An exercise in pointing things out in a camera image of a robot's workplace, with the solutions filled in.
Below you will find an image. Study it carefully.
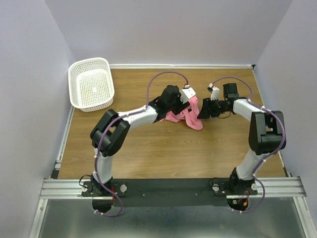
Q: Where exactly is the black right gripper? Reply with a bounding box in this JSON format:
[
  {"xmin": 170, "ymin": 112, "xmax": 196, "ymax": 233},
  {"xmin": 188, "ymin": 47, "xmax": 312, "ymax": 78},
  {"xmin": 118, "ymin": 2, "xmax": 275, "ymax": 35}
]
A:
[{"xmin": 196, "ymin": 97, "xmax": 228, "ymax": 119}]

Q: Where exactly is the pink t-shirt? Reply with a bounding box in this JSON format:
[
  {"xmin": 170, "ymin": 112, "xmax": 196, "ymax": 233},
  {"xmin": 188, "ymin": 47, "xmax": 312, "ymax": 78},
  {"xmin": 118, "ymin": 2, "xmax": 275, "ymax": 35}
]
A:
[{"xmin": 160, "ymin": 96, "xmax": 203, "ymax": 130}]

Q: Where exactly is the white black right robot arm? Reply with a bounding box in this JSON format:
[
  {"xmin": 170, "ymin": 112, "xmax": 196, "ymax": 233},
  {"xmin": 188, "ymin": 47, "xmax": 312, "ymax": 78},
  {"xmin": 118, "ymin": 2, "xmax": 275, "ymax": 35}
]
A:
[{"xmin": 197, "ymin": 83, "xmax": 286, "ymax": 194}]

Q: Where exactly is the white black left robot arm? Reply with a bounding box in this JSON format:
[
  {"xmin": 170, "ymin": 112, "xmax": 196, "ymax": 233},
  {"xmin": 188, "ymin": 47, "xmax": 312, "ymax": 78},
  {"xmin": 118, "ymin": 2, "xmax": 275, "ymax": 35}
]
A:
[{"xmin": 81, "ymin": 84, "xmax": 196, "ymax": 197}]

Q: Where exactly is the white table edge strip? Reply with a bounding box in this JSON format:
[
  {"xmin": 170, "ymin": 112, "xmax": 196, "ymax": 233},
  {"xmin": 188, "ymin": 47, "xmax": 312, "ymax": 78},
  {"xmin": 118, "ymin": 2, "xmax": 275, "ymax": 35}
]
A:
[{"xmin": 109, "ymin": 64, "xmax": 254, "ymax": 69}]

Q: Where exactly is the white perforated plastic basket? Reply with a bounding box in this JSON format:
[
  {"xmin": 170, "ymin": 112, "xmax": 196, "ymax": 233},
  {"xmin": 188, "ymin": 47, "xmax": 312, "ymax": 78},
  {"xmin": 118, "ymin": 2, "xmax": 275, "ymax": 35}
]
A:
[{"xmin": 68, "ymin": 58, "xmax": 114, "ymax": 112}]

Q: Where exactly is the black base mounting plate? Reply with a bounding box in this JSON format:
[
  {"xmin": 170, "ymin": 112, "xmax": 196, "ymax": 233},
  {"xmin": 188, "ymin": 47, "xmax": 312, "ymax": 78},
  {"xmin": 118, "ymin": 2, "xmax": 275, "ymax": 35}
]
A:
[{"xmin": 81, "ymin": 178, "xmax": 258, "ymax": 213}]

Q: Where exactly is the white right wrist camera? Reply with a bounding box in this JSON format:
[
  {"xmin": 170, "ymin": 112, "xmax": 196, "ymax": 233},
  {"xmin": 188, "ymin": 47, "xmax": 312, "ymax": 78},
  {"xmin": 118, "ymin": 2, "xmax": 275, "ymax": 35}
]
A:
[{"xmin": 207, "ymin": 83, "xmax": 220, "ymax": 101}]

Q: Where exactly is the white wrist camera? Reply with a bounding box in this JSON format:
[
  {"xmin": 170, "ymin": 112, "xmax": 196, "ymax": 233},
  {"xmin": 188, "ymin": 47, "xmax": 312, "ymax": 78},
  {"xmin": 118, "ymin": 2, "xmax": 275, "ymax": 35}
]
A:
[
  {"xmin": 180, "ymin": 84, "xmax": 196, "ymax": 104},
  {"xmin": 207, "ymin": 83, "xmax": 220, "ymax": 101}
]

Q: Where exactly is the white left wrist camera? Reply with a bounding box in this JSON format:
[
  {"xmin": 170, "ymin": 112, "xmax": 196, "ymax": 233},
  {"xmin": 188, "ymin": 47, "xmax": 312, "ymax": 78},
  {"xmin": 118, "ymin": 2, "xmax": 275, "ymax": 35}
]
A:
[{"xmin": 180, "ymin": 84, "xmax": 196, "ymax": 104}]

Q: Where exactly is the aluminium front rail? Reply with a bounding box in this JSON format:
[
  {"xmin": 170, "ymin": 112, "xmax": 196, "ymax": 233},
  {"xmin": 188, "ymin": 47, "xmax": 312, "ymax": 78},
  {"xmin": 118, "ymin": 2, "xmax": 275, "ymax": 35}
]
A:
[{"xmin": 40, "ymin": 177, "xmax": 307, "ymax": 199}]

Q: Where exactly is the aluminium rail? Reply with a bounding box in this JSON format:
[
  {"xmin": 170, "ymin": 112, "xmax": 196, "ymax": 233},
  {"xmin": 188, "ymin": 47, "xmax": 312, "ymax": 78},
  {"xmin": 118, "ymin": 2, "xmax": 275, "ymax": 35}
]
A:
[
  {"xmin": 50, "ymin": 106, "xmax": 74, "ymax": 179},
  {"xmin": 40, "ymin": 177, "xmax": 307, "ymax": 199}
]

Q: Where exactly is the aluminium left side rail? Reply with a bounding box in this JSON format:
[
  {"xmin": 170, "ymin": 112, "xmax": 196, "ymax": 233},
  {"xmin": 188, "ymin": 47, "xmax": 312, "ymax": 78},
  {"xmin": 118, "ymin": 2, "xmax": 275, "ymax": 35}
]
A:
[{"xmin": 50, "ymin": 106, "xmax": 74, "ymax": 179}]

